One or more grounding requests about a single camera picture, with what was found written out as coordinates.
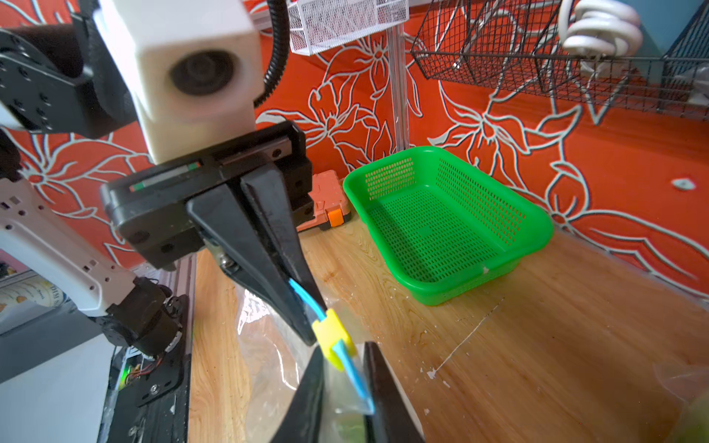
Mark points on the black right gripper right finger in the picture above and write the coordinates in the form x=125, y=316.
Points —
x=391, y=421

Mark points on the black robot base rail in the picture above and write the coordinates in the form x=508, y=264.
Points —
x=147, y=399

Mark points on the blue box with white cable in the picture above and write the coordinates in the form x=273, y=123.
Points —
x=600, y=30

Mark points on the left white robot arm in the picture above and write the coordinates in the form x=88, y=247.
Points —
x=61, y=78

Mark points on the orange plastic tool case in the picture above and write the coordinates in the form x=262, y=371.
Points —
x=332, y=208

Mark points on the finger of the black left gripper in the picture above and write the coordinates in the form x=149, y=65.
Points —
x=227, y=223
x=267, y=194

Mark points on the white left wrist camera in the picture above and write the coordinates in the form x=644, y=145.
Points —
x=193, y=70

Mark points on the green perforated plastic basket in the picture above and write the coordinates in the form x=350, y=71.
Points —
x=442, y=226

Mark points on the white mesh wall basket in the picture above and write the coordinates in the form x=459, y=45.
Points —
x=320, y=25

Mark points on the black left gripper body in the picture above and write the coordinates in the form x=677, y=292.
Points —
x=148, y=208

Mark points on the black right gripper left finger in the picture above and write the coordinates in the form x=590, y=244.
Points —
x=302, y=421

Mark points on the black wire wall basket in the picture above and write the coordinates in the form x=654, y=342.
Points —
x=514, y=46

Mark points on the clear zip-top bag blue seal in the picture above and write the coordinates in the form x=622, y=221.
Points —
x=277, y=361

